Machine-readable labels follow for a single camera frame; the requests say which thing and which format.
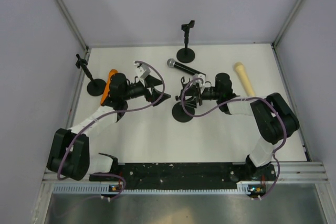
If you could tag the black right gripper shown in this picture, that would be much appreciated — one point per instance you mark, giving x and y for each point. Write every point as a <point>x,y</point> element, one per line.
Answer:
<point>198,96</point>

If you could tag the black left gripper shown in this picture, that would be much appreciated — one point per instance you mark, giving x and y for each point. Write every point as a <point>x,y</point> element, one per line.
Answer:
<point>156,94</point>

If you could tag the black microphone stand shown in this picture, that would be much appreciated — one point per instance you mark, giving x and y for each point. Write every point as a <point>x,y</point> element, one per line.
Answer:
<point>177,111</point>
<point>186,54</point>
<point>95,87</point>

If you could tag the black microphone silver grille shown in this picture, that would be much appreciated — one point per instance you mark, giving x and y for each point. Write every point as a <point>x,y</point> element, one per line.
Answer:
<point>171,63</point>

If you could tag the orange microphone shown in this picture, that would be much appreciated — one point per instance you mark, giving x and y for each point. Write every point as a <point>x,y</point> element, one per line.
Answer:
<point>107,89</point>

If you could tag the beige microphone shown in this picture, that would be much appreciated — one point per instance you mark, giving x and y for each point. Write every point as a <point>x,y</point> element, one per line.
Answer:
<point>245,81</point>

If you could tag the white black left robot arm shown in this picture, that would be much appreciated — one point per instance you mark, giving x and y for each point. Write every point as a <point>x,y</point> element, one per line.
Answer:
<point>71,155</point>

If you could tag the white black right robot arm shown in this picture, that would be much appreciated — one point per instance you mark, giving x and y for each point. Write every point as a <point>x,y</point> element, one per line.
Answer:
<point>274,118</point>

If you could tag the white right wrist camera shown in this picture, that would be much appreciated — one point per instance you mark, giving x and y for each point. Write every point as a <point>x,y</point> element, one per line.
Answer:
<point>199,80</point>

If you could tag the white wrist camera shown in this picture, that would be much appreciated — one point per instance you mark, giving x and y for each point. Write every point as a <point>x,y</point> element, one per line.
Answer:
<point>141,70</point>
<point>199,80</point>

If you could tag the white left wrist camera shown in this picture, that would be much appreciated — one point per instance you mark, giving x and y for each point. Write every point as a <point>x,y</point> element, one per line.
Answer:
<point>141,70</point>

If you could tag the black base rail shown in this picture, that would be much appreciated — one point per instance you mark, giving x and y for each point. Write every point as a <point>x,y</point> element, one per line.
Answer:
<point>178,176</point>

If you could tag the grey slotted cable duct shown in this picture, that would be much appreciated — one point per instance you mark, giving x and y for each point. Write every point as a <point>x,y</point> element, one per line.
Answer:
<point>110,189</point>

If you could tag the aluminium frame post left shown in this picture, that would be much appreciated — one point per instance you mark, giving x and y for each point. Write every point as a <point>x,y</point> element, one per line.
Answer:
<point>71,24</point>

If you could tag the aluminium frame post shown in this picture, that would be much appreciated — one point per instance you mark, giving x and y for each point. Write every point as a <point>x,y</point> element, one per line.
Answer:
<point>71,24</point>
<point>287,23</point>

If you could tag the aluminium frame post right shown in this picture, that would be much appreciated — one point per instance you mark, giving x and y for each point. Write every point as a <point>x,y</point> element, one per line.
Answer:
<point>287,23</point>

